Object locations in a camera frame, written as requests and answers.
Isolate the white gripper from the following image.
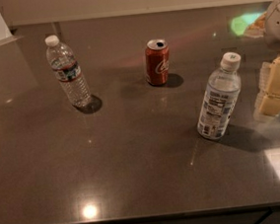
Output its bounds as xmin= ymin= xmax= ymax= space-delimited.
xmin=253 ymin=0 xmax=280 ymax=121

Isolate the blue label plastic bottle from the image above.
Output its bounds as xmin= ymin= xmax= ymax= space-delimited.
xmin=197 ymin=52 xmax=242 ymax=140

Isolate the clear plastic water bottle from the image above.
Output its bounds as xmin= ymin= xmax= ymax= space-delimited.
xmin=45 ymin=35 xmax=92 ymax=108

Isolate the green and orange snack bag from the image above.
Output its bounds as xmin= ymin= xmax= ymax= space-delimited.
xmin=230 ymin=12 xmax=266 ymax=38

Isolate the red soda can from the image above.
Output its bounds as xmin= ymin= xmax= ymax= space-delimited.
xmin=145 ymin=38 xmax=170 ymax=87

